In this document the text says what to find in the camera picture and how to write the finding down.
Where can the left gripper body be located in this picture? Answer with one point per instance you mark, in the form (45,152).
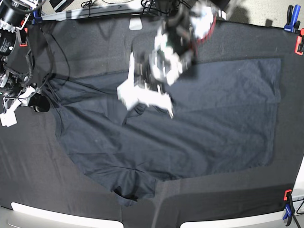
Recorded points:
(150,70)

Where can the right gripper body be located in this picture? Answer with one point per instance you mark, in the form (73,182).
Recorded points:
(38,102)

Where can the dark grey t-shirt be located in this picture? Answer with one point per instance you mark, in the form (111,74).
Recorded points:
(224,121)

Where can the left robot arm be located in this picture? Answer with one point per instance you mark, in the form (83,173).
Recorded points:
(175,45)

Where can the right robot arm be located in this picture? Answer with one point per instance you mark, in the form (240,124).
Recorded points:
(12,12)

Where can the red black clamp far left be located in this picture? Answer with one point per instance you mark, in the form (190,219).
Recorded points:
(22,35)

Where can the blue clamp far left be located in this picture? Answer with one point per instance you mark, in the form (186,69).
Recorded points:
(37,16)

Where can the blue clamp far right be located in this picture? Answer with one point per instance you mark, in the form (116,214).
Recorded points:
(292,22)

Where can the red clamp far right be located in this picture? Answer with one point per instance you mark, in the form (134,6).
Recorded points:
(299,46)

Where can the red blue clamp near right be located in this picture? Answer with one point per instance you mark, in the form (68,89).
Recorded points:
(289,209)

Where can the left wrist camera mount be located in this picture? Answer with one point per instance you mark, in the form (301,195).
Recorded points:
(131,94)

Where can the aluminium rail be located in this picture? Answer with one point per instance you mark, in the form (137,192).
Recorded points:
(94,11)

